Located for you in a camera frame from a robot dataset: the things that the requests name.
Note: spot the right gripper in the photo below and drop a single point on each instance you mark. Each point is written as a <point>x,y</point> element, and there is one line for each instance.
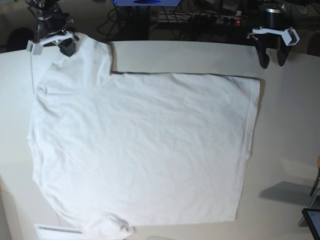
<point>51,20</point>

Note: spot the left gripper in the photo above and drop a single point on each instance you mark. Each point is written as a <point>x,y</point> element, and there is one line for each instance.
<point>274,18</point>

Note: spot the white T-shirt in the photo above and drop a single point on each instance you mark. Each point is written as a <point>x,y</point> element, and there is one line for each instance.
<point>115,151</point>

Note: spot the blue box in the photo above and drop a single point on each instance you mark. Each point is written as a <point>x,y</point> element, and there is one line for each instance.
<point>131,3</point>

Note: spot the black tablet screen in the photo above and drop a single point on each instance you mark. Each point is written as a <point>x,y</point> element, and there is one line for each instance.
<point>312,218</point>

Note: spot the white paper sheet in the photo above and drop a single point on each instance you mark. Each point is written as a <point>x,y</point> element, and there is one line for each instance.
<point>47,232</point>

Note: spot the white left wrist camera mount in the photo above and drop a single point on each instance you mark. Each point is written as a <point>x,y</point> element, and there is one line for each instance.
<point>289,36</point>

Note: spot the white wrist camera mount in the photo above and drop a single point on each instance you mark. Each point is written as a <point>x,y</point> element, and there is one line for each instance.
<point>36,48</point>
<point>289,36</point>

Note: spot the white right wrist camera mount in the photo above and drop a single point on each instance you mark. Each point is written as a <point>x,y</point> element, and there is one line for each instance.
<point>36,48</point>

